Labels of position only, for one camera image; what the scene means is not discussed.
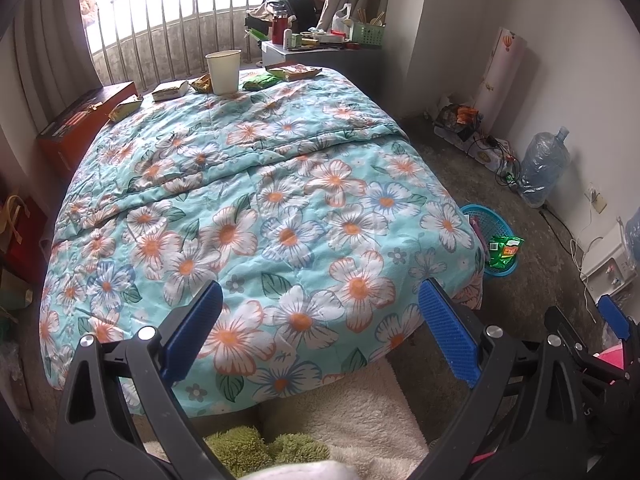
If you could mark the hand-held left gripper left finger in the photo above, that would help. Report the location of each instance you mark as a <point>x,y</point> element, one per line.
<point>192,332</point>

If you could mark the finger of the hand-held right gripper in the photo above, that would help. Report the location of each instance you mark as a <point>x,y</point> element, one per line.
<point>615,317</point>
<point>567,330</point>

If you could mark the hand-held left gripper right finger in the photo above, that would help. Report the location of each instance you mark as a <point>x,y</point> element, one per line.
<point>450,332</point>

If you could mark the pink object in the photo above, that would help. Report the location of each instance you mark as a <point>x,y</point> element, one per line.
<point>615,362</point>

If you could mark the green snack bag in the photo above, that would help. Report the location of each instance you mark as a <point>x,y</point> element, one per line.
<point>505,252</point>

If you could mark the blue plastic mesh basket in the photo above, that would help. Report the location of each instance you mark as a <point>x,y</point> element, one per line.
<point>485,217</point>

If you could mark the white water dispenser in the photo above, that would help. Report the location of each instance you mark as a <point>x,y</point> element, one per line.
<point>607,255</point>

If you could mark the blue water jug pink cap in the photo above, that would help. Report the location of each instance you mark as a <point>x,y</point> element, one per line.
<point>635,235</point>

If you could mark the cream fluffy garment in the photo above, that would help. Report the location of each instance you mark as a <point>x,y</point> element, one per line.
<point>350,410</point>

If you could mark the floral teal blanket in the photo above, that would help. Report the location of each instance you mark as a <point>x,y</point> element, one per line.
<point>280,200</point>

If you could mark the large clear water jug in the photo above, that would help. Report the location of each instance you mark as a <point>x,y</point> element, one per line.
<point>542,170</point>

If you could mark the small green packet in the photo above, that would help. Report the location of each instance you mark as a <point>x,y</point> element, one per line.
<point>510,178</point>

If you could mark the red gift bag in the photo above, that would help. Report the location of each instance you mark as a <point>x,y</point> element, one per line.
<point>27,240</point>

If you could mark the black power adapter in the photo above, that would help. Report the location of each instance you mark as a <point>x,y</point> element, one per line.
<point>490,141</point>

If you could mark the black orange snack bag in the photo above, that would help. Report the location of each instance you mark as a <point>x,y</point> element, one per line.
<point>457,117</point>

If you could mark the red brown box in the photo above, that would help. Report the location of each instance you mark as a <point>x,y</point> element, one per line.
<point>70,135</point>

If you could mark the cream snack box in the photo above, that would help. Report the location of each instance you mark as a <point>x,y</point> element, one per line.
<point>170,91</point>

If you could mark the small yellow brown snack packet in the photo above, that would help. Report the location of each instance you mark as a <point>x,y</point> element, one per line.
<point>201,83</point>

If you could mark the green snack packet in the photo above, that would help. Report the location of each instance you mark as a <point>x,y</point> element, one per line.
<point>260,81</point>

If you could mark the white paper cup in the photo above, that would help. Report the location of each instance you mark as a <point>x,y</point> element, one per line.
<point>223,72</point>

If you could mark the white printed roll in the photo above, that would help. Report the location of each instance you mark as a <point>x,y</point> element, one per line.
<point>500,75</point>

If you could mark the flat brown snack box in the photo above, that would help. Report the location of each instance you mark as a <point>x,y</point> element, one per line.
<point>295,72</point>

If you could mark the metal window railing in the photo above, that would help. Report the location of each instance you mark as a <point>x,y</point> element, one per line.
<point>148,45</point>

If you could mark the grey cabinet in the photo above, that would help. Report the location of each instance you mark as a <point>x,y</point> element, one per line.
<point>300,57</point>

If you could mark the small white bottle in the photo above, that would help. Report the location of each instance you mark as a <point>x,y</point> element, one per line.
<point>288,40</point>

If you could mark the green plastic storage basket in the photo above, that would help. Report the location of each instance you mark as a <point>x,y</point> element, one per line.
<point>367,35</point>

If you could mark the red drink bottle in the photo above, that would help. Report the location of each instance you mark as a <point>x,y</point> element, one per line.
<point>280,27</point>

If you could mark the bundle of wooden chopsticks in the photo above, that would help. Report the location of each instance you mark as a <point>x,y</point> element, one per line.
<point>380,17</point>

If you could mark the white wall socket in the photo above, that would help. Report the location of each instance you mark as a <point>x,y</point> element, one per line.
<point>597,202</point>

